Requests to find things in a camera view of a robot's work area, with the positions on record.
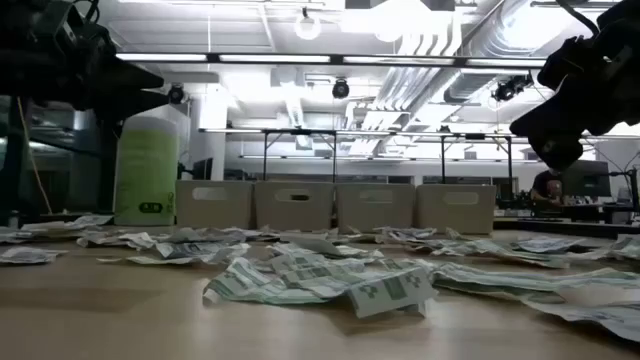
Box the light grey plastic bin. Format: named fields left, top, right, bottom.
left=253, top=180, right=336, bottom=232
left=335, top=182, right=417, bottom=234
left=175, top=179, right=255, bottom=230
left=416, top=184, right=498, bottom=235

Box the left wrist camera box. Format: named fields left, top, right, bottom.
left=47, top=2, right=85, bottom=40

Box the person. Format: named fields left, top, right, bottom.
left=529, top=168, right=569, bottom=207

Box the yellow hanging cord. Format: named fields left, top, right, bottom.
left=16, top=97, right=54, bottom=216

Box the overhead LED light bar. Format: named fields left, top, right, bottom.
left=114, top=51, right=549, bottom=70

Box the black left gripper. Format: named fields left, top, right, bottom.
left=29, top=0, right=171, bottom=125

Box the green wipes canister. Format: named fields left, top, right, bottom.
left=113, top=115, right=180, bottom=227

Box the small black monitor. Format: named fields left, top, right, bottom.
left=192, top=157, right=214, bottom=181

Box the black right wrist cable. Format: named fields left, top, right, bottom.
left=554, top=0, right=601, bottom=37

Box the silver ventilation duct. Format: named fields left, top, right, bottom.
left=372, top=0, right=506, bottom=114

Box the white ring lamp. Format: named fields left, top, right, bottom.
left=293, top=7, right=323, bottom=42

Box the black computer monitor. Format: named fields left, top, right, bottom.
left=562, top=159, right=612, bottom=199

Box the black framed workbench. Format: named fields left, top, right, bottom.
left=261, top=128, right=338, bottom=184
left=438, top=132, right=515, bottom=201

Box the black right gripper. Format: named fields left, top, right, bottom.
left=509, top=29, right=640, bottom=171

